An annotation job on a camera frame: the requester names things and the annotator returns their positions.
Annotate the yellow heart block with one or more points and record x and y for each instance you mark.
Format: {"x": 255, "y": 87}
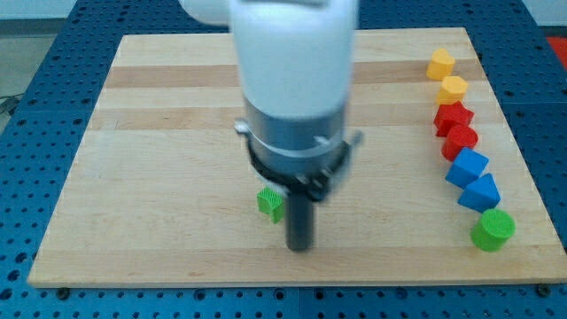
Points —
{"x": 441, "y": 64}

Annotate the small green cube block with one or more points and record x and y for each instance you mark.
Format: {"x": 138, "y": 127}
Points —
{"x": 271, "y": 203}

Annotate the green cylinder block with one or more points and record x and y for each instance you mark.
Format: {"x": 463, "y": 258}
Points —
{"x": 493, "y": 230}

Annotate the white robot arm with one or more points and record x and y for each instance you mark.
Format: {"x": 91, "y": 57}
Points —
{"x": 295, "y": 66}

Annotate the black mounting ring flange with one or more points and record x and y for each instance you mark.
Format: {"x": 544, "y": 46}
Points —
{"x": 316, "y": 185}

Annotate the red star block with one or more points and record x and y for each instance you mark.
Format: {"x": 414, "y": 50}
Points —
{"x": 448, "y": 116}

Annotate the blue triangular prism block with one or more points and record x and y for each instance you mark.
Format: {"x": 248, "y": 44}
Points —
{"x": 480, "y": 195}

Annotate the blue cube block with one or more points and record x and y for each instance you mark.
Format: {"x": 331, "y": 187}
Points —
{"x": 466, "y": 168}

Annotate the red cylinder block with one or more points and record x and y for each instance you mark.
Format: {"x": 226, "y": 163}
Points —
{"x": 458, "y": 137}

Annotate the yellow hexagon block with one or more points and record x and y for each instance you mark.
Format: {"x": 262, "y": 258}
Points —
{"x": 452, "y": 89}

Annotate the wooden board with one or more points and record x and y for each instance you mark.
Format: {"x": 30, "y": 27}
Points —
{"x": 161, "y": 192}

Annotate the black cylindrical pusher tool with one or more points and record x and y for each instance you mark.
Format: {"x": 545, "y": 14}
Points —
{"x": 299, "y": 221}

